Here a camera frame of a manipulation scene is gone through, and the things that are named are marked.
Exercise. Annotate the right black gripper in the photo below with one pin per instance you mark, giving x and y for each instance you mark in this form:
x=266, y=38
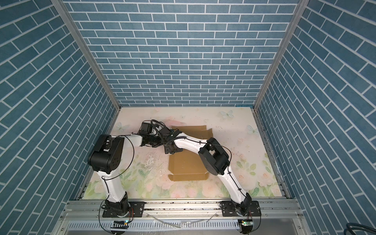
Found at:
x=166, y=150

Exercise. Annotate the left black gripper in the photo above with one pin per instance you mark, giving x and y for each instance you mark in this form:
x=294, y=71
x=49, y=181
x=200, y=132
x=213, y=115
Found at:
x=159, y=143

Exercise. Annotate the brown cardboard paper box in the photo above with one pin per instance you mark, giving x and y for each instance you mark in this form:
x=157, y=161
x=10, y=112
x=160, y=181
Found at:
x=187, y=165

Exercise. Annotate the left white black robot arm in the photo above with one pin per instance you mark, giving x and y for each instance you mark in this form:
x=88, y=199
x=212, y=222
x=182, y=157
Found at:
x=105, y=160

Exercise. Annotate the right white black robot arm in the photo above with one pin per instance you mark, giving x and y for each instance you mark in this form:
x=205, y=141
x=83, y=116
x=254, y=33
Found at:
x=214, y=157

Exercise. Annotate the right green circuit board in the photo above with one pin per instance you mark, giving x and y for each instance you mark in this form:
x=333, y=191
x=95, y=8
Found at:
x=246, y=222

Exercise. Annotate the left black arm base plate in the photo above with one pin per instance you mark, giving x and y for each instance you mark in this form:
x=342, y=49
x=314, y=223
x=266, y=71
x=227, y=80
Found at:
x=123, y=209

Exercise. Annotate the white slotted cable duct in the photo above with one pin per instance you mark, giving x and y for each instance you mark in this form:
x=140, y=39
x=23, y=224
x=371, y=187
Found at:
x=153, y=225

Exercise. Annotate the clear cable tie strip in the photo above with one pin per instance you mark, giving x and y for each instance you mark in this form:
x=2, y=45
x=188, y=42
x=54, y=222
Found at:
x=181, y=223

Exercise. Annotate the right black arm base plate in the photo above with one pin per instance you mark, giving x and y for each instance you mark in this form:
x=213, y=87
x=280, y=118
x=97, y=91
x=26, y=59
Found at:
x=232, y=209

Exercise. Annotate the aluminium front rail frame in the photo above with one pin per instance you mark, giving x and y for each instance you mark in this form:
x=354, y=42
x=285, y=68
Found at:
x=279, y=216

